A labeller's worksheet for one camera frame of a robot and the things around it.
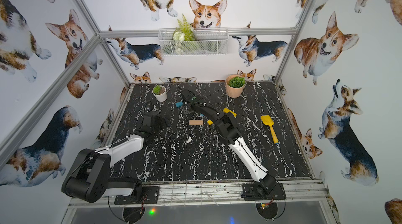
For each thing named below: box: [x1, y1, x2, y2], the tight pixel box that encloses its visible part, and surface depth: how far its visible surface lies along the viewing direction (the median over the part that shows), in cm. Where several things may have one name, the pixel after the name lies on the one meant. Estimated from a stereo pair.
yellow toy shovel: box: [260, 115, 279, 144], surface depth 98 cm
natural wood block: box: [188, 119, 204, 126], surface depth 100 cm
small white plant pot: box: [151, 84, 167, 103], surface depth 108 cm
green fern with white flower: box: [172, 13, 196, 42], surface depth 84 cm
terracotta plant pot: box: [225, 74, 247, 98], surface depth 108 cm
